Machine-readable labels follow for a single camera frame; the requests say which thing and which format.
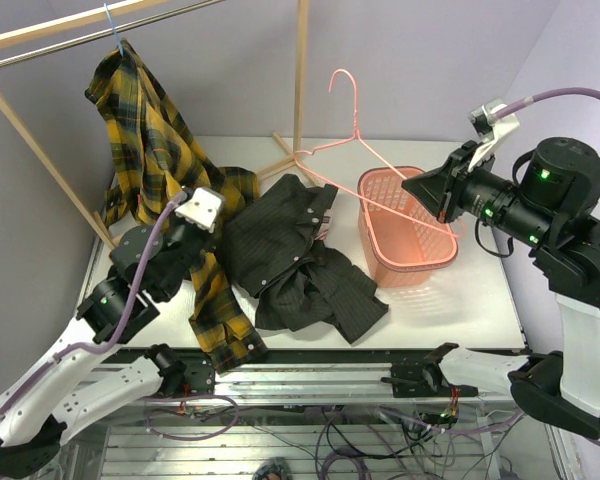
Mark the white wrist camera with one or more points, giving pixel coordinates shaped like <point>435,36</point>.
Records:
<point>202,208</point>
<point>491,130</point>

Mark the metal hanging rod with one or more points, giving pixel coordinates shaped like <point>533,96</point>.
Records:
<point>78,20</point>

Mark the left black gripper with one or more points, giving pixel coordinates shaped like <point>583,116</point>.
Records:
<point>208,238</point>

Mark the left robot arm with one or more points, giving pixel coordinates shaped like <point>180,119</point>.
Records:
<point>43,410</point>

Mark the pink plastic laundry basket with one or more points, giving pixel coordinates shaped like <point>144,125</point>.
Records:
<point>402,242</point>

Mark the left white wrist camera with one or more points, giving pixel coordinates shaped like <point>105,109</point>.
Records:
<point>202,208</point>

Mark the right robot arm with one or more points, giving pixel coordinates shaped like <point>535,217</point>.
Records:
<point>547,204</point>

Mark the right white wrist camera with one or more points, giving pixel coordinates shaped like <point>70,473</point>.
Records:
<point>491,130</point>

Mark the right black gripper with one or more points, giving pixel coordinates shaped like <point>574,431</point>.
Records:
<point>441,190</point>

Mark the dark pinstriped shirt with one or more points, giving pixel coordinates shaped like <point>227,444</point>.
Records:
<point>275,251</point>

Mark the aluminium rail base frame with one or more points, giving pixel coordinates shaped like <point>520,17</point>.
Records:
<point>329,415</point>

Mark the blue wire hanger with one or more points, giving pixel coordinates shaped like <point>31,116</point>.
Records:
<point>114,29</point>

